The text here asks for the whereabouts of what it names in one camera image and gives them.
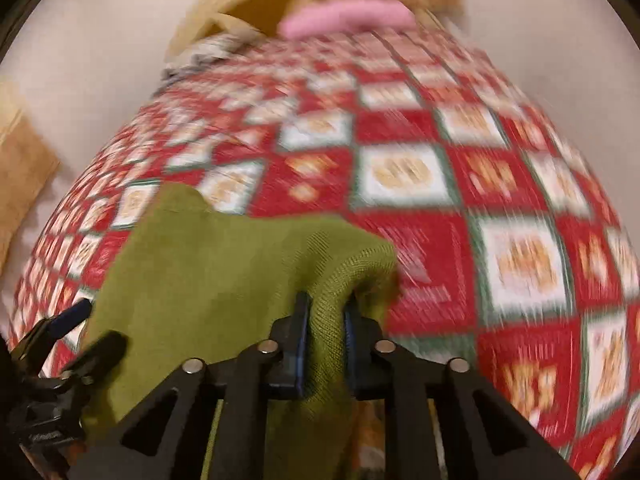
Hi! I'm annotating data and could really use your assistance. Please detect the striped green orange knit sweater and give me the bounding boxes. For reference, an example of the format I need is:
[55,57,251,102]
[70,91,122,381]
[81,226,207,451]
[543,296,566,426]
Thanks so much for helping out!
[84,183,397,479]

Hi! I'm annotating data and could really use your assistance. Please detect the red patchwork bear bedspread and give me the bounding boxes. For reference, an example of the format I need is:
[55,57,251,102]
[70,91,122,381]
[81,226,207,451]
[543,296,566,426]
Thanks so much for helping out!
[8,29,639,479]

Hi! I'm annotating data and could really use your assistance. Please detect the beige side curtain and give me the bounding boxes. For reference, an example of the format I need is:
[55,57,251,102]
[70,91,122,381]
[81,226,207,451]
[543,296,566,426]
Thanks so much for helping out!
[0,80,60,268]

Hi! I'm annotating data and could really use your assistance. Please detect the white car print pillow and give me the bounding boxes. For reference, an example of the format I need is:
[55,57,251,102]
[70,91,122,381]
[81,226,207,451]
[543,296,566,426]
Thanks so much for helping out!
[160,28,264,84]

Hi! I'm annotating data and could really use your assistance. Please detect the pink pillow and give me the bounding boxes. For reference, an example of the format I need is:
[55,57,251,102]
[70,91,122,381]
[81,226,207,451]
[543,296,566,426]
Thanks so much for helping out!
[278,0,418,40]

